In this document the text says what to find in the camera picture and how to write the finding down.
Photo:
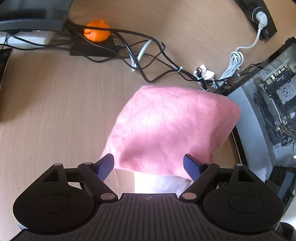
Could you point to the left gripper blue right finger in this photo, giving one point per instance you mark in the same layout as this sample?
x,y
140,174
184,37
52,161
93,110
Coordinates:
x,y
202,175

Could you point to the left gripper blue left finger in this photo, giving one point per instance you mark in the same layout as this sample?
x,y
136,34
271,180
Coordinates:
x,y
93,177

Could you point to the pink ribbed garment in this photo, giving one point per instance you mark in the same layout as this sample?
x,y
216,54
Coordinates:
x,y
158,126

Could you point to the crumpled white paper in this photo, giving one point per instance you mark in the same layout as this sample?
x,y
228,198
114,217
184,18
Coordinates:
x,y
206,74

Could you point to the black hub box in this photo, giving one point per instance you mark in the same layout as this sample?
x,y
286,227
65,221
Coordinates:
x,y
80,46

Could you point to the orange round object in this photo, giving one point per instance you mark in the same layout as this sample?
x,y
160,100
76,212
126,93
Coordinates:
x,y
97,35

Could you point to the black keyboard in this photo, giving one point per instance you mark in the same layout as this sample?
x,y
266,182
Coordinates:
x,y
4,59

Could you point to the white power adapter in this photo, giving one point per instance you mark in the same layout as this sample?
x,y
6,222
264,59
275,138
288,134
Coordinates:
x,y
38,37

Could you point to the dark computer monitor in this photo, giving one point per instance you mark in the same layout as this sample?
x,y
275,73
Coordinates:
x,y
28,15

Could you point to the black power strip bar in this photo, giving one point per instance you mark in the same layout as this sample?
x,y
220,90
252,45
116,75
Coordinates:
x,y
259,16

